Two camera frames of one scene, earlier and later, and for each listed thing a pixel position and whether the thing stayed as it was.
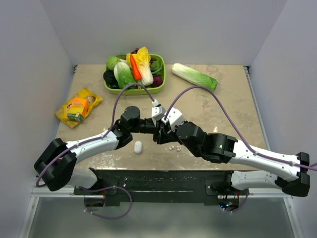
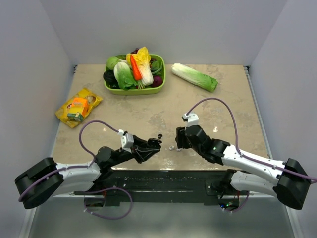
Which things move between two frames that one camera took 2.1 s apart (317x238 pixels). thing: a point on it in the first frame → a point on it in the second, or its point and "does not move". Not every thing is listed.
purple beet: [157, 81] does not move
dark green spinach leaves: [156, 68] does not move
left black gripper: [153, 127] → [138, 151]
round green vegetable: [111, 61] does not move
